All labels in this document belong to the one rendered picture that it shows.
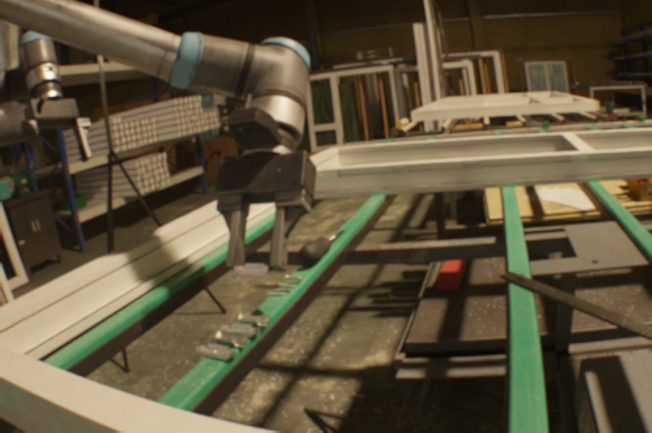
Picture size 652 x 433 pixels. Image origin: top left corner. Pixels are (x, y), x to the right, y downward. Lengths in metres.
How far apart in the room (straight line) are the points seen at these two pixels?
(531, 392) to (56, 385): 0.42
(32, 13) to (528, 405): 0.96
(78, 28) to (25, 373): 0.63
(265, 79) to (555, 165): 0.77
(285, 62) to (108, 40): 0.35
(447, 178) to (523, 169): 0.20
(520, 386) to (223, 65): 0.58
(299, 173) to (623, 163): 0.87
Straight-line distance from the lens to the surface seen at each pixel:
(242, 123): 0.62
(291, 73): 0.72
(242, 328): 0.61
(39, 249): 4.68
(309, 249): 0.78
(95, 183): 5.82
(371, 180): 1.26
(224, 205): 0.67
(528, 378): 0.46
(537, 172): 1.21
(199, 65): 0.72
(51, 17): 0.93
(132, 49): 0.87
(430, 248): 0.94
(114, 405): 0.38
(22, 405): 0.49
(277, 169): 0.64
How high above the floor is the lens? 1.13
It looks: 11 degrees down
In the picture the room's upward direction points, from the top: 8 degrees counter-clockwise
